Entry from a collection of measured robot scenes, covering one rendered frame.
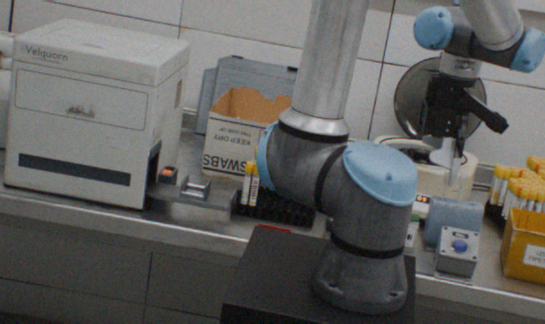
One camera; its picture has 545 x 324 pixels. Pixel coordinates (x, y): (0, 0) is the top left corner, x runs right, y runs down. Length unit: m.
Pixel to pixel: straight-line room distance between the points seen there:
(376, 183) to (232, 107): 1.03
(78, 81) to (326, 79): 0.58
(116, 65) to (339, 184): 0.58
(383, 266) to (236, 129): 0.75
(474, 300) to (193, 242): 0.54
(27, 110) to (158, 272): 0.88
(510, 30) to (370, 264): 0.45
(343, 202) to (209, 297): 1.26
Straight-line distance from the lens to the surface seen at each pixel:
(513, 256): 1.88
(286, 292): 1.48
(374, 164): 1.40
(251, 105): 2.37
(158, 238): 1.85
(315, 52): 1.45
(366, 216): 1.41
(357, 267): 1.44
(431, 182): 2.07
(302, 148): 1.46
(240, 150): 2.11
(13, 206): 1.92
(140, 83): 1.81
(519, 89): 2.41
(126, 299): 2.70
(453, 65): 1.83
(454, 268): 1.82
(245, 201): 1.92
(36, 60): 1.87
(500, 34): 1.60
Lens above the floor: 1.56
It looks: 17 degrees down
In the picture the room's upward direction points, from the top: 9 degrees clockwise
